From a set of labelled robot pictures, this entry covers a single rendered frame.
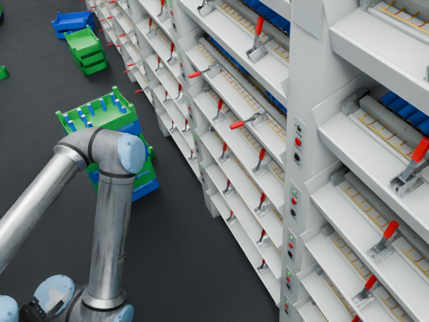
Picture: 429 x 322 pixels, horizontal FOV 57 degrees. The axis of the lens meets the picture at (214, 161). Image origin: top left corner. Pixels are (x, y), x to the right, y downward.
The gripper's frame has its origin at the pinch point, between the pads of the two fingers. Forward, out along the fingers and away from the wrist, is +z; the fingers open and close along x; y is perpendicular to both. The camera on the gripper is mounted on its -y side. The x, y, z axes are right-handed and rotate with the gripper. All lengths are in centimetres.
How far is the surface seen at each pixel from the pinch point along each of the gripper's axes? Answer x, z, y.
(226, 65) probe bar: -87, 5, 25
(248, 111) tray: -84, -7, 12
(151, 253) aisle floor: -9, 60, -20
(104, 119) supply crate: -30, 69, 42
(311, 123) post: -92, -40, 7
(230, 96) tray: -83, -1, 18
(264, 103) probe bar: -89, -11, 11
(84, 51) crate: -17, 186, 102
